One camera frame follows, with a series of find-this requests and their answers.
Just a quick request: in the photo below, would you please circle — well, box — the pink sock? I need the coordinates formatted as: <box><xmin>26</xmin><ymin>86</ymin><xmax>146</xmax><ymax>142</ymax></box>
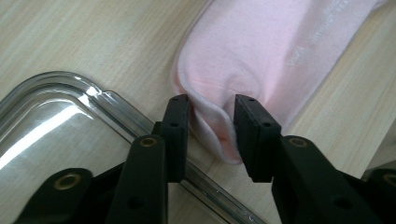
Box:
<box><xmin>172</xmin><ymin>0</ymin><xmax>389</xmax><ymax>165</ymax></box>

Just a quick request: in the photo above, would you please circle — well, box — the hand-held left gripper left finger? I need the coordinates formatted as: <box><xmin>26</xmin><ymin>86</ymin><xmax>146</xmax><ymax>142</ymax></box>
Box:
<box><xmin>161</xmin><ymin>93</ymin><xmax>191</xmax><ymax>184</ymax></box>

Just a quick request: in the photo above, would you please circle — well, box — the clear plastic lid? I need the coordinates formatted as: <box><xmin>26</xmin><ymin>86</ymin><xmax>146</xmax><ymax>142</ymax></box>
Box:
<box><xmin>0</xmin><ymin>70</ymin><xmax>265</xmax><ymax>224</ymax></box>

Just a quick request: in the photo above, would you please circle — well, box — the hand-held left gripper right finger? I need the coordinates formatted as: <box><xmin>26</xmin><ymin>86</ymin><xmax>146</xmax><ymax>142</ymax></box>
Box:
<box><xmin>233</xmin><ymin>93</ymin><xmax>283</xmax><ymax>184</ymax></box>

